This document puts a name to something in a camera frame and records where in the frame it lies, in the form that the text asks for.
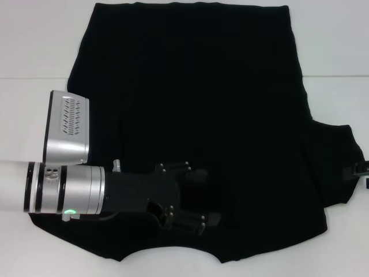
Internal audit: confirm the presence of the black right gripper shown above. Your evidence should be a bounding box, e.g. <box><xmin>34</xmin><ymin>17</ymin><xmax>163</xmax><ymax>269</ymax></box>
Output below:
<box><xmin>342</xmin><ymin>161</ymin><xmax>369</xmax><ymax>181</ymax></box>

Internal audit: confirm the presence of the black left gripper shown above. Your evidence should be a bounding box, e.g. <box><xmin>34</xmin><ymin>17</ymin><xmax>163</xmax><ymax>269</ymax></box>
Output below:
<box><xmin>104</xmin><ymin>161</ymin><xmax>223</xmax><ymax>236</ymax></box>

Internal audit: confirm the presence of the black t-shirt with FREE print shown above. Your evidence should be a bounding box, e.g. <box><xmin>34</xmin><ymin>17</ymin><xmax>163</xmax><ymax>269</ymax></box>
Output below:
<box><xmin>28</xmin><ymin>2</ymin><xmax>364</xmax><ymax>257</ymax></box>

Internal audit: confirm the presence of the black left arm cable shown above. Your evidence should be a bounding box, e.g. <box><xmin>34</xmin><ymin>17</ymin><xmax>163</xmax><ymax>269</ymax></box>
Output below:
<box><xmin>74</xmin><ymin>159</ymin><xmax>122</xmax><ymax>222</ymax></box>

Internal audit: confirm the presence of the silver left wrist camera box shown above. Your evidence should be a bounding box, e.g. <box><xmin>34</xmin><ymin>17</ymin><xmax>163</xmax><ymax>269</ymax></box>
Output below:
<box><xmin>42</xmin><ymin>89</ymin><xmax>91</xmax><ymax>164</ymax></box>

